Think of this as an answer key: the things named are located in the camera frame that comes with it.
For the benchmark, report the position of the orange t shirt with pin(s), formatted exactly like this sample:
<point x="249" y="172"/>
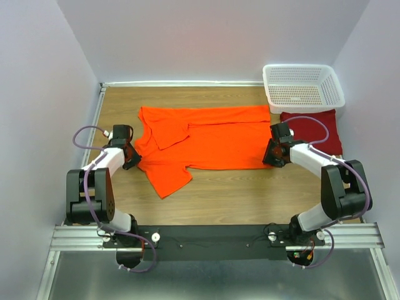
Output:
<point x="222" y="138"/>

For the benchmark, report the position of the folded dark red t shirt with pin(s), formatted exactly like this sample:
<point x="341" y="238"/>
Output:
<point x="309" y="131"/>

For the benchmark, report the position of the white plastic basket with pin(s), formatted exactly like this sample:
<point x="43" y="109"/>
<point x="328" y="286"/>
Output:
<point x="302" y="88"/>

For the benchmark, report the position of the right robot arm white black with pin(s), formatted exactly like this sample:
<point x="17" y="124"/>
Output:
<point x="344" y="192"/>

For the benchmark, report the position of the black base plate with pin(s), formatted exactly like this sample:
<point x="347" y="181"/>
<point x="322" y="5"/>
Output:
<point x="212" y="243"/>

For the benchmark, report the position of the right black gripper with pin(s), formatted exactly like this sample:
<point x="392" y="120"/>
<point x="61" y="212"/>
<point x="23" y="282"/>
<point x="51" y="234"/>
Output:
<point x="268" y="159"/>

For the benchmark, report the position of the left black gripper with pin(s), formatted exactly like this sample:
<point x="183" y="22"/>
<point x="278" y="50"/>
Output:
<point x="135" y="158"/>

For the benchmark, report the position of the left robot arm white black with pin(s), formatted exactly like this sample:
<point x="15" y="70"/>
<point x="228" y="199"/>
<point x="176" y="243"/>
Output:
<point x="89" y="191"/>

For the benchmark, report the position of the aluminium rail frame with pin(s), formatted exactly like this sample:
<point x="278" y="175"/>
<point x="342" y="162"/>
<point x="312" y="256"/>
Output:
<point x="350" y="265"/>

